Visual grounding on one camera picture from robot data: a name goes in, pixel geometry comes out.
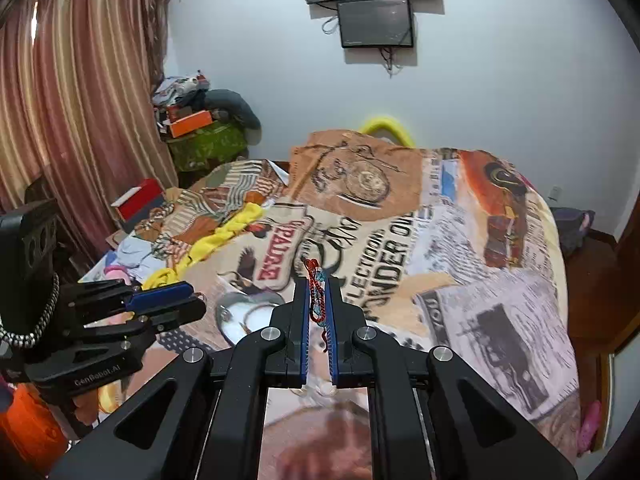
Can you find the striped brown curtain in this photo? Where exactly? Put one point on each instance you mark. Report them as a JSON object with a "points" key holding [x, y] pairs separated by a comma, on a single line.
{"points": [[85, 110]]}

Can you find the heap of pastel clothes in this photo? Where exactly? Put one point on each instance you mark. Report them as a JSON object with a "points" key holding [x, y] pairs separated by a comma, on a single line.
{"points": [[132, 255]]}

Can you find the red and white box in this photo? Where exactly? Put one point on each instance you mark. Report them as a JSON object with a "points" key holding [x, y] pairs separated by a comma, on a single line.
{"points": [[140, 197]]}

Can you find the small black wall monitor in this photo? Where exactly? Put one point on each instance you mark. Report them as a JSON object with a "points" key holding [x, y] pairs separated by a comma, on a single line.
{"points": [[376, 22]]}

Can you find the yellow hoop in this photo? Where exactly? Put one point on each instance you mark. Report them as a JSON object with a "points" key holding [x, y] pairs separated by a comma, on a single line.
{"points": [[385, 122]]}

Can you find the orange plastic object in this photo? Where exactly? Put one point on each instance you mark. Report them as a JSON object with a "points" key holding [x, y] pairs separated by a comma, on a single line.
{"points": [[30, 430]]}

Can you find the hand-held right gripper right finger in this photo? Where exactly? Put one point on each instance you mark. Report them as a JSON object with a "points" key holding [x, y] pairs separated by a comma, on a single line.
{"points": [[333, 332]]}

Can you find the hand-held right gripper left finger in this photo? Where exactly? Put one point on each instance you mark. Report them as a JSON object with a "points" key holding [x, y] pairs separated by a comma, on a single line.
{"points": [[302, 332]]}

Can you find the pink slipper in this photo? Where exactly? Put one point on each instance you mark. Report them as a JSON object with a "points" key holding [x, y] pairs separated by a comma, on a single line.
{"points": [[589, 427]]}

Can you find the wall outlet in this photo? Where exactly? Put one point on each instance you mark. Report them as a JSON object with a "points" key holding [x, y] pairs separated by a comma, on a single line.
{"points": [[555, 193]]}

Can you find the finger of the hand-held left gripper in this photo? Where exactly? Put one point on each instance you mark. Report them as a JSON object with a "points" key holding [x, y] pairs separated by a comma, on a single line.
{"points": [[175, 312], [160, 296]]}

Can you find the yellow braided cloth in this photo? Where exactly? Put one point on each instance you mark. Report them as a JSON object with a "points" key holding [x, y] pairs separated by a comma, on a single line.
{"points": [[225, 230]]}

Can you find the dark purple bag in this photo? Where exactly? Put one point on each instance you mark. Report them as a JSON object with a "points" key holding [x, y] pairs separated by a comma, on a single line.
{"points": [[572, 230]]}

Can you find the pile of clothes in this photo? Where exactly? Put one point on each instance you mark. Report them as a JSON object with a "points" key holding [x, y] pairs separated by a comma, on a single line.
{"points": [[177, 89]]}

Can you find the printed blanket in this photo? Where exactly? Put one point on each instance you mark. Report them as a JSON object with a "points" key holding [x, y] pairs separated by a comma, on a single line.
{"points": [[400, 260]]}

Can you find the orange box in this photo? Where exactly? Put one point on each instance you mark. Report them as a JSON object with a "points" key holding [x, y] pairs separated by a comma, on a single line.
{"points": [[190, 124]]}

